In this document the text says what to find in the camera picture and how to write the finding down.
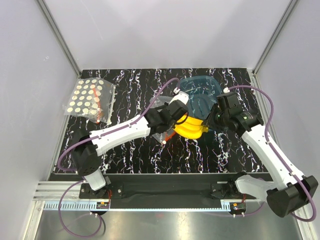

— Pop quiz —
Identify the clear zip bag orange zipper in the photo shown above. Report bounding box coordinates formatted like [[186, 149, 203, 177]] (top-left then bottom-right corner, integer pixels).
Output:
[[150, 96, 176, 145]]

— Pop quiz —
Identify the yellow toy banana bunch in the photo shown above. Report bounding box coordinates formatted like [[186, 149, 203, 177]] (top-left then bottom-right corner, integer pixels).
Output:
[[173, 114, 209, 140]]

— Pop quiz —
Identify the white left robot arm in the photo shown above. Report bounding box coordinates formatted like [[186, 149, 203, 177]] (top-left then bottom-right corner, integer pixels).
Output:
[[70, 98, 189, 198]]

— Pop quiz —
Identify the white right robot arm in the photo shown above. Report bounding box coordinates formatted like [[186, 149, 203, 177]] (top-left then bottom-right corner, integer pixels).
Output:
[[204, 92, 319, 218]]

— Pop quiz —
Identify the clear bag with round stickers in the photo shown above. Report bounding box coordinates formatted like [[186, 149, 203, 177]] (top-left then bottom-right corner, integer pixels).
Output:
[[64, 77, 116, 125]]

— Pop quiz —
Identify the teal transparent plastic container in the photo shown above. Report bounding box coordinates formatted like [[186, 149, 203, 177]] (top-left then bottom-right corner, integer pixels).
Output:
[[180, 75, 222, 120]]

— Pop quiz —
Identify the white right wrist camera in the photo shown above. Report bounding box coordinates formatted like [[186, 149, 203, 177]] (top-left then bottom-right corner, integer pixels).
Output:
[[223, 87, 231, 95]]

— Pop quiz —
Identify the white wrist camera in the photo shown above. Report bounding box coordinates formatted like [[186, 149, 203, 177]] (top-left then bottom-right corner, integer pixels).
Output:
[[223, 87, 231, 95], [169, 87, 189, 105]]

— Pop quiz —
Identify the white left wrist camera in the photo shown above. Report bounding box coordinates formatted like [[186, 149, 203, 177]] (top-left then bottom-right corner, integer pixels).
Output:
[[169, 87, 189, 105]]

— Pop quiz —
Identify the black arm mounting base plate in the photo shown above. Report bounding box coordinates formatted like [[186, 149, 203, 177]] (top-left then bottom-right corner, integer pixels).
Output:
[[48, 171, 286, 209]]

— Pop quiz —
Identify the right aluminium frame post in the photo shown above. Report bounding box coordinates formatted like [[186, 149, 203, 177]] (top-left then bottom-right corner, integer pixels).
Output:
[[252, 0, 300, 76]]

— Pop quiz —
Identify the aluminium frame post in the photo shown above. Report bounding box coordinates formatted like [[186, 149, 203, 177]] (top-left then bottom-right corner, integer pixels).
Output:
[[252, 0, 300, 76], [35, 0, 82, 77]]

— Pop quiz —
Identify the aluminium frame rail front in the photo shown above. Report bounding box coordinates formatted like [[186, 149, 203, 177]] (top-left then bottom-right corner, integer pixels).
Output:
[[33, 181, 256, 212]]

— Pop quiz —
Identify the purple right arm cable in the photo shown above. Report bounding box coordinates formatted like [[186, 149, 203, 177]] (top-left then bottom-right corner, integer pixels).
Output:
[[222, 85, 316, 223]]

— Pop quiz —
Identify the left aluminium frame post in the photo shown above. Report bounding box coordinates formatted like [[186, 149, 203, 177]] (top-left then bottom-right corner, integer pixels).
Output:
[[35, 0, 82, 77]]

